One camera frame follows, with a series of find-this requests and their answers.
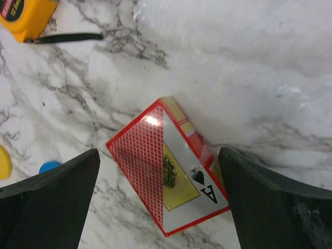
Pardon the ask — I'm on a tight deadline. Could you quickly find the red playing card deck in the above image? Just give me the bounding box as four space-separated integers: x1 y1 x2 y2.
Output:
106 96 230 237

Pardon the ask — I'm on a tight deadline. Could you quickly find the yellow round button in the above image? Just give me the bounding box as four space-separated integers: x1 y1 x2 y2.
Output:
0 145 12 180

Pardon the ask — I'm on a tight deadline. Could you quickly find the yellow tape measure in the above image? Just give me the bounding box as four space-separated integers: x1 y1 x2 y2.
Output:
0 0 104 44

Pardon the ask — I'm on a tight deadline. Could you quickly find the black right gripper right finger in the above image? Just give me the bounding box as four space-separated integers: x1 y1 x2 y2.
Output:
218 147 331 248

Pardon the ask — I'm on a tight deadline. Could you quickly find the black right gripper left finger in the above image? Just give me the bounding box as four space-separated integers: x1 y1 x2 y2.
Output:
1 148 100 248

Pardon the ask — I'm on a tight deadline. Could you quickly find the blue small blind button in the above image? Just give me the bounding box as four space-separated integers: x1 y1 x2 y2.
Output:
38 161 62 174

